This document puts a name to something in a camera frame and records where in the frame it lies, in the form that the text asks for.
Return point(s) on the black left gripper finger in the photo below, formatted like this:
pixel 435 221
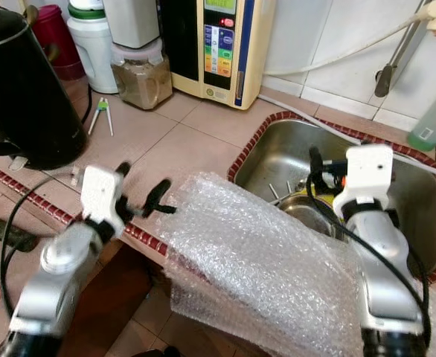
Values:
pixel 157 195
pixel 123 168

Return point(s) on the small steel bowl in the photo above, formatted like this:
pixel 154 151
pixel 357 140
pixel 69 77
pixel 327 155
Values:
pixel 303 212

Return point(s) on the green and white tongs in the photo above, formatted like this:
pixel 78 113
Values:
pixel 100 105

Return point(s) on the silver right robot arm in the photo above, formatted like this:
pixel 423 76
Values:
pixel 385 275

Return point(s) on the short black piece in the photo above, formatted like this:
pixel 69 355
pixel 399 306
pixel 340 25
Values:
pixel 170 210

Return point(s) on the stainless steel sink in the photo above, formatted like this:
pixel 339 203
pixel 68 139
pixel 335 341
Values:
pixel 285 156

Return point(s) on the brown spice jar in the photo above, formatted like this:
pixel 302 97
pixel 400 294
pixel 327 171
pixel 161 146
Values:
pixel 142 85

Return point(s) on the clear bottle green liquid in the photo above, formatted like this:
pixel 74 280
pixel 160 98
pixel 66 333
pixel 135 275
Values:
pixel 430 130

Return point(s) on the steel faucet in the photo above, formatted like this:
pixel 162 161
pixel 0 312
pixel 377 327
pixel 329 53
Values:
pixel 385 78

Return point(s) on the white bottle green band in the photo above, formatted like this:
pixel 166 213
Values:
pixel 95 52

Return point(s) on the dark green cylinder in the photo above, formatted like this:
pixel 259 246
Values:
pixel 10 232

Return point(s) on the clear bubble wrap sheet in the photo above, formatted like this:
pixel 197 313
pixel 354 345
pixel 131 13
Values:
pixel 263 275

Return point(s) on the black electric kettle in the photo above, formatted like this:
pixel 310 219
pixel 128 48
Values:
pixel 24 89

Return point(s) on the maroon plastic cup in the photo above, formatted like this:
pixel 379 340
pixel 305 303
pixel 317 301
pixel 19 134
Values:
pixel 58 37

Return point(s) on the white grinder jar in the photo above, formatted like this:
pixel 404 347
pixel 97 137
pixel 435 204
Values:
pixel 132 22

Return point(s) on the cream water ionizer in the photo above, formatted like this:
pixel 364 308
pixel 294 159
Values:
pixel 222 52

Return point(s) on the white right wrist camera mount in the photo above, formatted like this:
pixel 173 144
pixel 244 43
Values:
pixel 370 175

